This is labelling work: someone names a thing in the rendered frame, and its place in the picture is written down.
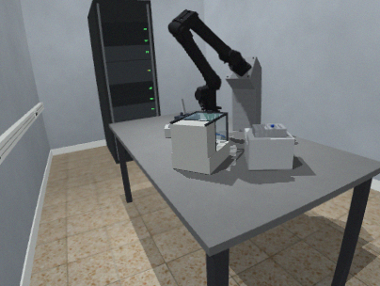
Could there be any white analytical balance with glass draft shield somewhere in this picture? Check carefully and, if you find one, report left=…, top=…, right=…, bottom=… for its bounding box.
left=170, top=110, right=230, bottom=174

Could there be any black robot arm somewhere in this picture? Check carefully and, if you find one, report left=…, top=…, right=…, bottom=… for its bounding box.
left=167, top=9, right=251, bottom=108

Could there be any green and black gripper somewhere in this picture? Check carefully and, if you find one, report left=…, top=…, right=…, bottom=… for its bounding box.
left=201, top=98, right=222, bottom=112

